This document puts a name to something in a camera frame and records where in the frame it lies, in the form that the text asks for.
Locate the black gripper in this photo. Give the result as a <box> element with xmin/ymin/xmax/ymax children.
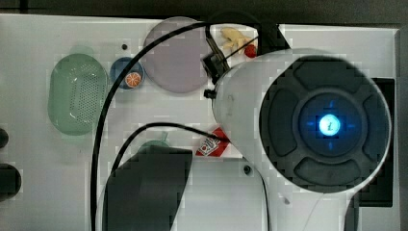
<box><xmin>201</xmin><ymin>53</ymin><xmax>230</xmax><ymax>85</ymax></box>

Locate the red ketchup bottle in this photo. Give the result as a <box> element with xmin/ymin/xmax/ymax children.
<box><xmin>195</xmin><ymin>127</ymin><xmax>229</xmax><ymax>157</ymax></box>

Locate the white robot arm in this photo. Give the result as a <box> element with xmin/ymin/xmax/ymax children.
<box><xmin>99</xmin><ymin>49</ymin><xmax>393</xmax><ymax>231</ymax></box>

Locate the yellow banana peel toy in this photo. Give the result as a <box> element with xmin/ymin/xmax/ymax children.
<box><xmin>220</xmin><ymin>27</ymin><xmax>251</xmax><ymax>49</ymax></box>

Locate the small red toy fruit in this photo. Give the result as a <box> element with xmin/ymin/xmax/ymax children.
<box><xmin>244</xmin><ymin>44</ymin><xmax>257</xmax><ymax>59</ymax></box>

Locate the large lilac plate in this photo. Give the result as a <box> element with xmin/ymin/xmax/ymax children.
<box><xmin>140</xmin><ymin>27</ymin><xmax>211</xmax><ymax>93</ymax></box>

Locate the small blue bowl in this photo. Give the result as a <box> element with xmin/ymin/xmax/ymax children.
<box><xmin>110</xmin><ymin>57</ymin><xmax>145</xmax><ymax>90</ymax></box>

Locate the orange half toy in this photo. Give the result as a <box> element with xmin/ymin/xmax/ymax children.
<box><xmin>125</xmin><ymin>72</ymin><xmax>142</xmax><ymax>89</ymax></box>

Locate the green metal mug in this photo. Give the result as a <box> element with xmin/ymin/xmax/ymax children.
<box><xmin>138</xmin><ymin>132</ymin><xmax>169</xmax><ymax>153</ymax></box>

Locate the green perforated colander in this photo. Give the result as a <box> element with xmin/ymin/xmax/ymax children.
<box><xmin>47</xmin><ymin>46</ymin><xmax>108</xmax><ymax>136</ymax></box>

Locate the black round cup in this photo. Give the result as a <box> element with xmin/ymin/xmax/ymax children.
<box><xmin>0</xmin><ymin>129</ymin><xmax>9</xmax><ymax>148</ymax></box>

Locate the large black round container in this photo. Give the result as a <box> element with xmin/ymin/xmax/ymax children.
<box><xmin>0</xmin><ymin>164</ymin><xmax>22</xmax><ymax>201</ymax></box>

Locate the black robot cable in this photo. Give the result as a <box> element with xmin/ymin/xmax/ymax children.
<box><xmin>109</xmin><ymin>121</ymin><xmax>231</xmax><ymax>176</ymax></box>
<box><xmin>89</xmin><ymin>20</ymin><xmax>262</xmax><ymax>231</ymax></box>

